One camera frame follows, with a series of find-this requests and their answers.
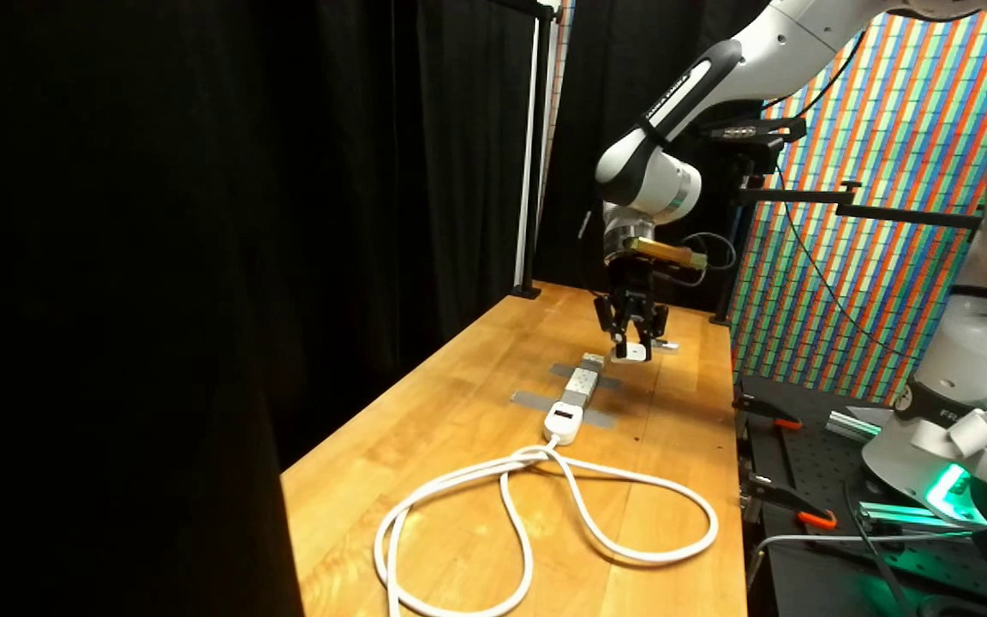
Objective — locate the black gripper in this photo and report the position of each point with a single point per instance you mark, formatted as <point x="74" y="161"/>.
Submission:
<point x="632" y="281"/>

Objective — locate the white charger head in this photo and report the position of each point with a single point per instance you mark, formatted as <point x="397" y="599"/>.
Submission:
<point x="636" y="355"/>

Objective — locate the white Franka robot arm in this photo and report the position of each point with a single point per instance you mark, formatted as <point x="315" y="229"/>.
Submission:
<point x="653" y="182"/>

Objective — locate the grey tape strip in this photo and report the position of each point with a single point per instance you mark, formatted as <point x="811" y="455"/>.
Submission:
<point x="563" y="373"/>
<point x="532" y="400"/>

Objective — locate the white power strip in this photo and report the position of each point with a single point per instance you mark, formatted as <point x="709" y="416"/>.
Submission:
<point x="565" y="412"/>

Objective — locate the tall stand pole with base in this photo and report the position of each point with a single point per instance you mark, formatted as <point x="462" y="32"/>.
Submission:
<point x="527" y="148"/>

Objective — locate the green tool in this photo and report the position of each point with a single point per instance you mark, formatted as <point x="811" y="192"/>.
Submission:
<point x="897" y="515"/>
<point x="854" y="425"/>

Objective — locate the colourful patterned board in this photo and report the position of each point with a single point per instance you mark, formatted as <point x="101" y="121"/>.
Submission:
<point x="891" y="287"/>

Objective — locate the silver metal rod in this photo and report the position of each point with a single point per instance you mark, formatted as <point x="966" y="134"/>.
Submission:
<point x="859" y="540"/>

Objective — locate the black curtain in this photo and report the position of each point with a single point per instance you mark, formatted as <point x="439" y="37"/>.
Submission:
<point x="171" y="229"/>

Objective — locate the gold wrist camera bar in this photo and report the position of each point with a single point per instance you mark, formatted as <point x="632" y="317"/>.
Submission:
<point x="670" y="252"/>

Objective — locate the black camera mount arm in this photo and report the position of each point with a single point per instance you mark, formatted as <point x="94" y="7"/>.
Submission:
<point x="917" y="213"/>

